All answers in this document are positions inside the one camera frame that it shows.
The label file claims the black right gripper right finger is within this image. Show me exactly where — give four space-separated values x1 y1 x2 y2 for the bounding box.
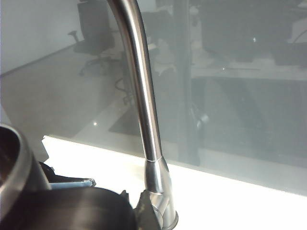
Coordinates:
133 190 164 230

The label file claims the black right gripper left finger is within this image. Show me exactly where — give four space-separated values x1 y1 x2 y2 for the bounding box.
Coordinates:
98 189 135 230

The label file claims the steel faucet lever handle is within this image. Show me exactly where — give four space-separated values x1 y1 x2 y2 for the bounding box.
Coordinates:
148 195 171 223

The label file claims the stainless steel faucet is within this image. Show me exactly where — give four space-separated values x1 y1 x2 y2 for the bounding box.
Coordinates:
106 0 179 230

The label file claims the black steel mug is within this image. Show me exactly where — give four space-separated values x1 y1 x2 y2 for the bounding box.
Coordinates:
0 124 135 230

